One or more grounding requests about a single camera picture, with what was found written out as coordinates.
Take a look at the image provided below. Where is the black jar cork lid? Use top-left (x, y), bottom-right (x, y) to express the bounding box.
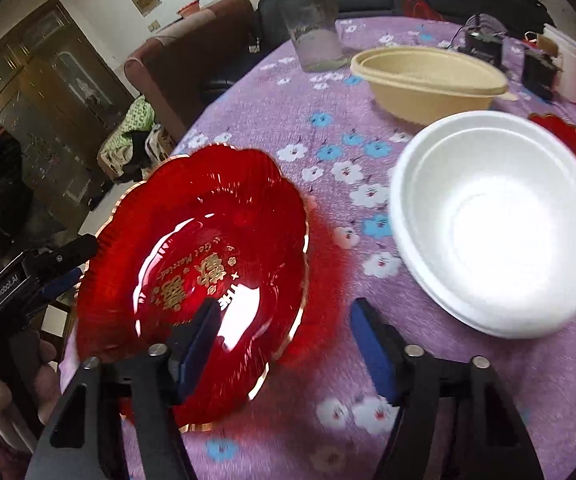
top-left (521, 48), bottom-right (559, 102)

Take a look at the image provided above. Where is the black cylindrical motor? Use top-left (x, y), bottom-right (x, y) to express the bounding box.
top-left (457, 13), bottom-right (507, 68)

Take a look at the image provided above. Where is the bare left hand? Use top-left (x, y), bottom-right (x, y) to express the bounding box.
top-left (0, 330), bottom-right (60, 453)

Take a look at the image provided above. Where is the black leather sofa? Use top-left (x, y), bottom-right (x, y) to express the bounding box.
top-left (201, 0), bottom-right (554, 105)

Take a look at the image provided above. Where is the clear bottle green lid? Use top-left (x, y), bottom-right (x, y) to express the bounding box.
top-left (276, 0), bottom-right (348, 73)

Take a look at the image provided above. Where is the dark wooden cabinet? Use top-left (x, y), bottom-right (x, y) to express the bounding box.
top-left (0, 0), bottom-right (132, 233)

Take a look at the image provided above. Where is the brown armchair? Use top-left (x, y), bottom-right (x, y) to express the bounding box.
top-left (123, 0), bottom-right (256, 142)

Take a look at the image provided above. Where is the red plastic bag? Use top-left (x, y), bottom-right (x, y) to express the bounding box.
top-left (404, 0), bottom-right (444, 22)

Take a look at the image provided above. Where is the beige plastic strainer bowl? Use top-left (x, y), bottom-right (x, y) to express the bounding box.
top-left (350, 47), bottom-right (508, 126)

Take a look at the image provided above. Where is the green patterned blanket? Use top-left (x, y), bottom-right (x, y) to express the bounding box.
top-left (97, 96), bottom-right (154, 180)

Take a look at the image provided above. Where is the large white foam bowl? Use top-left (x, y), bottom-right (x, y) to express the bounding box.
top-left (389, 112), bottom-right (576, 339)

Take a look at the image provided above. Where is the white plastic tub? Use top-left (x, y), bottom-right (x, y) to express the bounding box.
top-left (543, 24), bottom-right (576, 103)

